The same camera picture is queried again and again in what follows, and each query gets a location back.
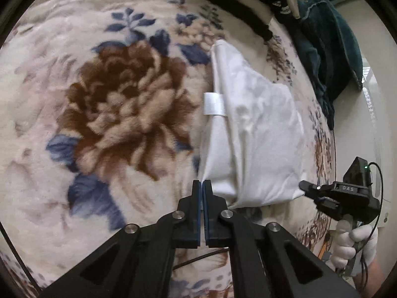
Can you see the person's right forearm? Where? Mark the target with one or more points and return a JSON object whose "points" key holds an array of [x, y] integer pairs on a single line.
{"points": [[372, 281]]}

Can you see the floral fleece blanket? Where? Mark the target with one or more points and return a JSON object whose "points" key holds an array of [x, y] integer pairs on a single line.
{"points": [[93, 99]]}

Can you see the teal velvet quilt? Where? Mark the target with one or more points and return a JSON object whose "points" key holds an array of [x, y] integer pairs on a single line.
{"points": [[328, 37]]}

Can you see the person's right hand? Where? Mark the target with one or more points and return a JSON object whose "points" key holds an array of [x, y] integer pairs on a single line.
{"points": [[341, 251]]}

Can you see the white t-shirt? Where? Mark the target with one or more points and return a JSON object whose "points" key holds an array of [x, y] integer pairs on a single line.
{"points": [[257, 130]]}

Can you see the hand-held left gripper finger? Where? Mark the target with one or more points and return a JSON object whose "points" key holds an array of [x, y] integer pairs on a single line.
{"points": [[198, 214], [206, 214]]}

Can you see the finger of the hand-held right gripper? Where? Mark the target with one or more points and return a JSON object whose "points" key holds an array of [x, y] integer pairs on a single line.
{"points": [[325, 205], [311, 187]]}

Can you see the white headboard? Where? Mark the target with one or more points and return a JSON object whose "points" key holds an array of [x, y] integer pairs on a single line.
{"points": [[377, 124]]}

